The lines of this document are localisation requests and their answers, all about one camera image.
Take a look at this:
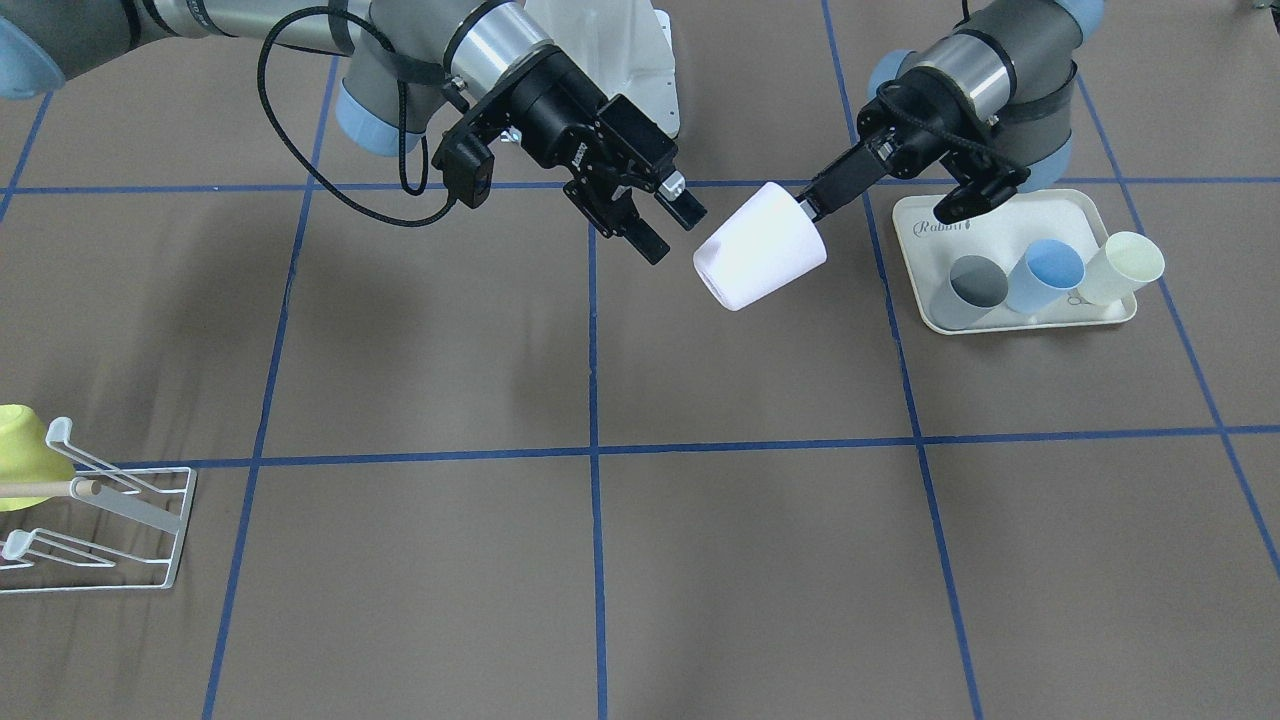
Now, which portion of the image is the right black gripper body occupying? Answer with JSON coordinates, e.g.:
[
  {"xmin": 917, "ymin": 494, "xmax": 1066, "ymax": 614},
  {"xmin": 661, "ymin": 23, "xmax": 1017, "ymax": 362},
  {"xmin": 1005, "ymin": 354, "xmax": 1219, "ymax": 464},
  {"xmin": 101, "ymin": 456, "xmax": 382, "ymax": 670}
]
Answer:
[{"xmin": 490, "ymin": 47, "xmax": 678, "ymax": 236}]

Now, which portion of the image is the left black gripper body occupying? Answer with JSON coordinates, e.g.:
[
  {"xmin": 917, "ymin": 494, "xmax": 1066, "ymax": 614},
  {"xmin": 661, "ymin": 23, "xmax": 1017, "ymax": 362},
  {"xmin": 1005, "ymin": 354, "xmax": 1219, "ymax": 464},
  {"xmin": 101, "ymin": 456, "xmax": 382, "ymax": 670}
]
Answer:
[{"xmin": 856, "ymin": 85, "xmax": 1001, "ymax": 191}]

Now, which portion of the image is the pink plastic cup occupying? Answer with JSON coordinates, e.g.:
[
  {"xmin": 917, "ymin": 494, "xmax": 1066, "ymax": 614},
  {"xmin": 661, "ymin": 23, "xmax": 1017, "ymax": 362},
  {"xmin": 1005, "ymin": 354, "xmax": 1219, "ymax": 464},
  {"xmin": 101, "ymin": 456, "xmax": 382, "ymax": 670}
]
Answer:
[{"xmin": 692, "ymin": 182, "xmax": 828, "ymax": 311}]

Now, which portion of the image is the cream plastic cup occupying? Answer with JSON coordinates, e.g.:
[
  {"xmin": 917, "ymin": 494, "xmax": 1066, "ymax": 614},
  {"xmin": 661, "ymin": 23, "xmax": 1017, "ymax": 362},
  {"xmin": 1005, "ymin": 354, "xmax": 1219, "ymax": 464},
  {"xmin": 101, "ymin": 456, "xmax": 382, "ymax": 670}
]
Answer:
[{"xmin": 1076, "ymin": 231, "xmax": 1166, "ymax": 306}]

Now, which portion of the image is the yellow plastic cup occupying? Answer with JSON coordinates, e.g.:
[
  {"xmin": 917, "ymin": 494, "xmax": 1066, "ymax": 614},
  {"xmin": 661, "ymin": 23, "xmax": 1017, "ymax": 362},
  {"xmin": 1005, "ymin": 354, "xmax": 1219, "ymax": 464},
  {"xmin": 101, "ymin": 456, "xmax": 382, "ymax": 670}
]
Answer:
[{"xmin": 1, "ymin": 404, "xmax": 76, "ymax": 512}]

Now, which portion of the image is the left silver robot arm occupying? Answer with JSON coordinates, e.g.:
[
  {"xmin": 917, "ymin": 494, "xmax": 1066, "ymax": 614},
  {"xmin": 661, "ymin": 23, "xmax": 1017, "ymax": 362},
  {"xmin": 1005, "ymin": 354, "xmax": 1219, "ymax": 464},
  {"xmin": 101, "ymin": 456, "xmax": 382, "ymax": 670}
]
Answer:
[{"xmin": 796, "ymin": 1, "xmax": 1105, "ymax": 225}]

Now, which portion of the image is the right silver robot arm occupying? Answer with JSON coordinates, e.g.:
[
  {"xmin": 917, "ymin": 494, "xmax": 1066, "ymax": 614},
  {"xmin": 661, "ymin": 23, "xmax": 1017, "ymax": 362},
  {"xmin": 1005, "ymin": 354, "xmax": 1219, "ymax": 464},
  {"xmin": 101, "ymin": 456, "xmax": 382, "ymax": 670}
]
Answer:
[{"xmin": 1, "ymin": 1, "xmax": 705, "ymax": 264}]

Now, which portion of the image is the grey plastic cup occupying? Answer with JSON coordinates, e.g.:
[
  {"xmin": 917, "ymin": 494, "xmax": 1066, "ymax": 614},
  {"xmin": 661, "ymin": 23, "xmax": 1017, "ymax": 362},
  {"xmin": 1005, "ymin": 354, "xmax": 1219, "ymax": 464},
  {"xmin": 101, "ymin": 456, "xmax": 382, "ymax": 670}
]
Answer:
[{"xmin": 925, "ymin": 255, "xmax": 1009, "ymax": 331}]

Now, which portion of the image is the blue plastic cup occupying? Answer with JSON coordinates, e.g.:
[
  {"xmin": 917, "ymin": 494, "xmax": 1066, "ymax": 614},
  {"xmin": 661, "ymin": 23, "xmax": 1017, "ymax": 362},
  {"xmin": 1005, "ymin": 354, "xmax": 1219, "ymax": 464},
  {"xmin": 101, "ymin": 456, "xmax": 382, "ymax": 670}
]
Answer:
[{"xmin": 1005, "ymin": 238, "xmax": 1085, "ymax": 315}]

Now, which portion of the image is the cream plastic tray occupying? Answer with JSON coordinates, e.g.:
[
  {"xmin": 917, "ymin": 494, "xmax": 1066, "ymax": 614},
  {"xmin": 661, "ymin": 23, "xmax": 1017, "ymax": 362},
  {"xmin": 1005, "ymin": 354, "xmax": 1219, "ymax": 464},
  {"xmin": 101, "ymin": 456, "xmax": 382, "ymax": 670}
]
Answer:
[{"xmin": 892, "ymin": 190, "xmax": 1143, "ymax": 336}]

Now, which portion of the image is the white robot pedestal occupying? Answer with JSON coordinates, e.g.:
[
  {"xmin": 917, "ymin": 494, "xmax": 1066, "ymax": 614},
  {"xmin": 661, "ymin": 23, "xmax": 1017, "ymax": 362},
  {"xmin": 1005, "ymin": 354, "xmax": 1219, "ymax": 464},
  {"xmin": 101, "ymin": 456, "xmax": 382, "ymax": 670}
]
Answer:
[{"xmin": 524, "ymin": 1, "xmax": 681, "ymax": 138}]

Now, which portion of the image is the white wire cup rack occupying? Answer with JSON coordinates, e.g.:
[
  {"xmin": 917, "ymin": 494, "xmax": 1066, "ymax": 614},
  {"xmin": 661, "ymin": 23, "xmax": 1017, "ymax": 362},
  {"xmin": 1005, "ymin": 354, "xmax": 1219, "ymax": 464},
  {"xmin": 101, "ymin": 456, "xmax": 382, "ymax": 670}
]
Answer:
[{"xmin": 3, "ymin": 416, "xmax": 198, "ymax": 596}]

